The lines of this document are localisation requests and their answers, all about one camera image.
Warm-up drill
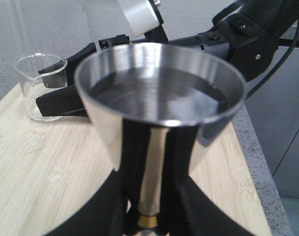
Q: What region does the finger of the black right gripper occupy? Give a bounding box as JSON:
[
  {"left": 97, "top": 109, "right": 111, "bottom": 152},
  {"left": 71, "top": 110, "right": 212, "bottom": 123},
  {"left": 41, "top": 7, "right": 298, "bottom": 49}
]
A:
[
  {"left": 36, "top": 85, "right": 88, "bottom": 117},
  {"left": 38, "top": 42, "right": 97, "bottom": 86}
]

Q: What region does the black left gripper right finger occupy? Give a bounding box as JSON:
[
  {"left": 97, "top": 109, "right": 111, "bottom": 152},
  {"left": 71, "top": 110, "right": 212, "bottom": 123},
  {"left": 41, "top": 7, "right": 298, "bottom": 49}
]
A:
[{"left": 173, "top": 176, "right": 255, "bottom": 236}]

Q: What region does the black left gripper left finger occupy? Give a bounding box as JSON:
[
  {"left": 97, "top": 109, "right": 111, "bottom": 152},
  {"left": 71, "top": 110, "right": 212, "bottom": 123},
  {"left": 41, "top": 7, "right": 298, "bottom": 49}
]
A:
[{"left": 47, "top": 171, "right": 127, "bottom": 236}]

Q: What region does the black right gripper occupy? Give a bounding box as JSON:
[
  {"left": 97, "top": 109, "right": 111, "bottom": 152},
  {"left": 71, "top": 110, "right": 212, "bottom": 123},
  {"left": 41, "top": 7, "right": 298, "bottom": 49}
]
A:
[{"left": 99, "top": 26, "right": 230, "bottom": 59}]

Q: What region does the small glass beaker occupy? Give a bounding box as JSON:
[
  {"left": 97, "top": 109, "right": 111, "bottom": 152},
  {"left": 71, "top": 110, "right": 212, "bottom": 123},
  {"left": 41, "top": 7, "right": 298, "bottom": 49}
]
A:
[{"left": 14, "top": 53, "right": 68, "bottom": 122}]

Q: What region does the steel jigger with gold band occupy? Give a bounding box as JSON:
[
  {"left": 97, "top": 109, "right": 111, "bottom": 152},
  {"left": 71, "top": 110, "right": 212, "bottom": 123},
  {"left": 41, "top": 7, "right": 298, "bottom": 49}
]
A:
[{"left": 75, "top": 43, "right": 246, "bottom": 236}]

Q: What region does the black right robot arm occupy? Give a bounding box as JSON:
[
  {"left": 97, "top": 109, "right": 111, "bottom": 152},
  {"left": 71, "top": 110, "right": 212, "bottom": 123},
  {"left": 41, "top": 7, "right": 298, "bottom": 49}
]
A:
[{"left": 35, "top": 0, "right": 299, "bottom": 117}]

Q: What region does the bamboo cutting board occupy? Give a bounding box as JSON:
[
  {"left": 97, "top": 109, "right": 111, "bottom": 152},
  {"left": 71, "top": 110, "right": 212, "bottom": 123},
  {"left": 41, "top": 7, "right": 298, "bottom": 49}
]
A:
[{"left": 0, "top": 85, "right": 271, "bottom": 236}]

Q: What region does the grey kitchen cabinet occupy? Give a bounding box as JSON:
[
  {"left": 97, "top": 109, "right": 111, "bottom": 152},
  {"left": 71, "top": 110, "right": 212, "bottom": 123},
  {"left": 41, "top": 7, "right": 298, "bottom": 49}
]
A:
[{"left": 245, "top": 22, "right": 299, "bottom": 200}]

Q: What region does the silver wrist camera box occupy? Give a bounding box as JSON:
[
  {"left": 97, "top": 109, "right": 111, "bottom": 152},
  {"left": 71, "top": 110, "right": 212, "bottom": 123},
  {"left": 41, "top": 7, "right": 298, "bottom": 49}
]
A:
[{"left": 117, "top": 0, "right": 160, "bottom": 36}]

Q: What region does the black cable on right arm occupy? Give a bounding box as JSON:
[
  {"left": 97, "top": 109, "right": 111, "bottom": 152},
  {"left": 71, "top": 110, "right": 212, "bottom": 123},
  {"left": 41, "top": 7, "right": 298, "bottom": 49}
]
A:
[{"left": 245, "top": 0, "right": 299, "bottom": 99}]

